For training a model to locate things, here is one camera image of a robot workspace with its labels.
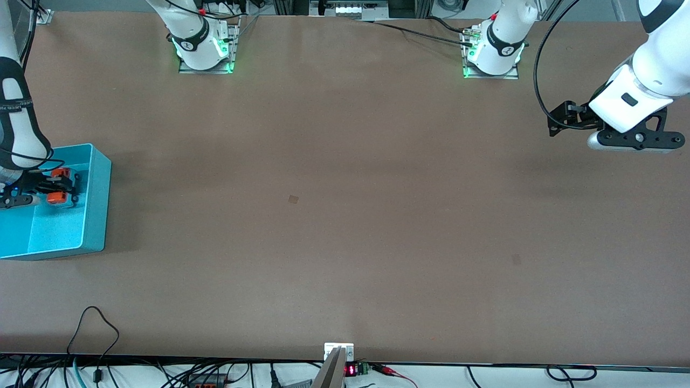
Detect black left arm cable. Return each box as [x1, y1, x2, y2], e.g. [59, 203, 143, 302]
[534, 0, 600, 130]

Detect aluminium frame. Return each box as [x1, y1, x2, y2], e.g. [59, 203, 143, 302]
[272, 0, 434, 18]

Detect black looped cable with plug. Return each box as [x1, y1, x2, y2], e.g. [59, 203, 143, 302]
[66, 306, 120, 384]

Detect blue plastic box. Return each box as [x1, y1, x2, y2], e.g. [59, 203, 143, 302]
[0, 143, 113, 261]

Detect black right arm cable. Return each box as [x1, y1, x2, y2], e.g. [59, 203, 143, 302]
[0, 0, 65, 170]

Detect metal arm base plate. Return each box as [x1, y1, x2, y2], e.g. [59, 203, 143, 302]
[178, 15, 242, 74]
[461, 24, 521, 80]

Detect grey metal bar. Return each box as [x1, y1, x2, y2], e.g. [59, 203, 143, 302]
[312, 348, 347, 388]

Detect red clip wires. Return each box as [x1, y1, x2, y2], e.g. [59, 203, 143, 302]
[370, 364, 420, 388]

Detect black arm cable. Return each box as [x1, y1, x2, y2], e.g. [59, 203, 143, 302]
[534, 0, 600, 130]
[0, 0, 65, 170]

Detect white mounting bracket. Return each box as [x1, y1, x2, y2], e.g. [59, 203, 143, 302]
[324, 343, 355, 362]

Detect black coiled cable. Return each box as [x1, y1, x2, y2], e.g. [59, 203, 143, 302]
[466, 365, 598, 384]

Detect black cable across table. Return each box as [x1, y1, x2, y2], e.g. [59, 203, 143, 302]
[345, 16, 478, 49]

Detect orange toy bus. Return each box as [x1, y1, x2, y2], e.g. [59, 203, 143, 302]
[46, 167, 80, 207]

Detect grey orange power device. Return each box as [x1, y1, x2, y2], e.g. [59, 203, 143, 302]
[186, 373, 228, 388]

